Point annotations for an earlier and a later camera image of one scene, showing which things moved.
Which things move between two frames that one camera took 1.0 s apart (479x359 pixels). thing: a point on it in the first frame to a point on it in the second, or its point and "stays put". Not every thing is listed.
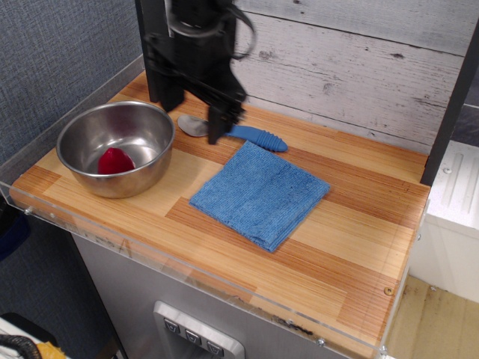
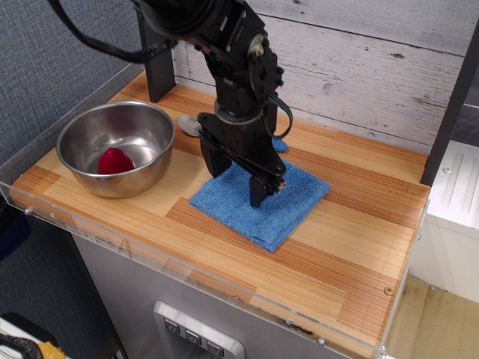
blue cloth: (259, 194) stays put
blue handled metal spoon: (194, 126) stays put
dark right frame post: (453, 113) stays put
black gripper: (202, 60) to (245, 144)
